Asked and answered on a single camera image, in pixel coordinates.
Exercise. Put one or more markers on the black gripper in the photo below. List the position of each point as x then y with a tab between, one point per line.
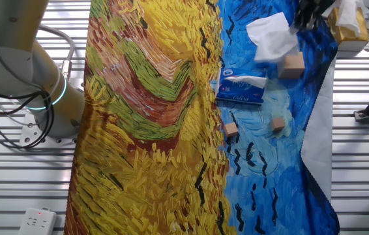
316	8

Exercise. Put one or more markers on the white napkin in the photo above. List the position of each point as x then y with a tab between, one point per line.
279	49
262	24

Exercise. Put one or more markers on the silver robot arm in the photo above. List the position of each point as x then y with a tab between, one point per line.
8	65

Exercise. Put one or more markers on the large wooden cube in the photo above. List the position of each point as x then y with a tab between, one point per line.
292	67

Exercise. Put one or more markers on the gold paper pack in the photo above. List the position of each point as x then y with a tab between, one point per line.
349	32

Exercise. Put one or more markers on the blue tissue pack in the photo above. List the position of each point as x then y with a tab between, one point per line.
236	95

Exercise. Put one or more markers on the small wooden cube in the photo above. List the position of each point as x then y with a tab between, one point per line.
277	124
231	130

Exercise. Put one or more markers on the painted wheatfield tablecloth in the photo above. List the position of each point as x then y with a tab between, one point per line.
145	147

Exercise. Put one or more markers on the white power strip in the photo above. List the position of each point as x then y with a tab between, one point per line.
37	222

